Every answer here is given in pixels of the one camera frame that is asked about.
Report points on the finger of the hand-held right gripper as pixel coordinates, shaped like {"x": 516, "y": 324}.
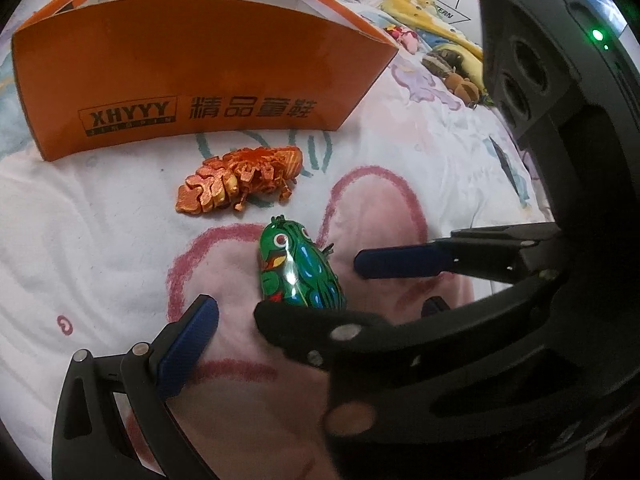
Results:
{"x": 320, "y": 327}
{"x": 400, "y": 260}

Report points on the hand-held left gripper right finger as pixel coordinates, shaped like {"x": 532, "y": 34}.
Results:
{"x": 436, "y": 306}

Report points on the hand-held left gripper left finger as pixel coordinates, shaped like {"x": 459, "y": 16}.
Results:
{"x": 185, "y": 345}

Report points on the green tin toy frog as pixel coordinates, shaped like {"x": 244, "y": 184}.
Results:
{"x": 295, "y": 265}

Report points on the orange cardboard shoe box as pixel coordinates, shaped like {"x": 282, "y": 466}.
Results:
{"x": 200, "y": 60}

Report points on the floral bed sheet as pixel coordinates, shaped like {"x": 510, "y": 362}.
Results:
{"x": 100, "y": 240}

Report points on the orange toy lobster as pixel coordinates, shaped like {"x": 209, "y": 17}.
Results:
{"x": 240, "y": 177}

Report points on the brown plush toy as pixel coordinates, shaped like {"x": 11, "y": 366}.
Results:
{"x": 457, "y": 80}

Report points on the small pink toy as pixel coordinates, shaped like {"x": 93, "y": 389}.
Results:
{"x": 402, "y": 37}

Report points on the yellow patterned cloth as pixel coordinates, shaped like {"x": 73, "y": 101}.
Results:
{"x": 435, "y": 35}

